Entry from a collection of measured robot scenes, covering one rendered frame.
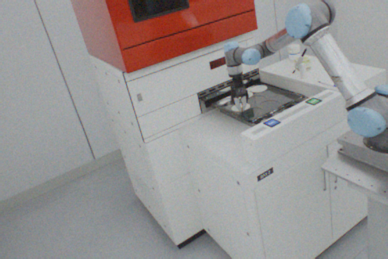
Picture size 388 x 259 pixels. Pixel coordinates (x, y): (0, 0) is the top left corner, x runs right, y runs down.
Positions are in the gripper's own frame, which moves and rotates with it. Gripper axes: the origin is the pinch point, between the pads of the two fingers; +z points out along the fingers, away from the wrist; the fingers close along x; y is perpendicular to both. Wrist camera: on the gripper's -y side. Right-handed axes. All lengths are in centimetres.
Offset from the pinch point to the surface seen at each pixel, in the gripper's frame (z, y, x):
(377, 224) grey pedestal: 39, -52, -45
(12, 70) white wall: -19, 108, 165
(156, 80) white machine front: -21.4, 9.0, 40.4
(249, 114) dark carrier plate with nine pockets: 1.4, -3.8, -3.3
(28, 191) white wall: 83, 95, 187
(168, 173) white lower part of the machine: 33, 5, 47
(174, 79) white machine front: -18.2, 14.0, 31.6
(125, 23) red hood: -53, 0, 46
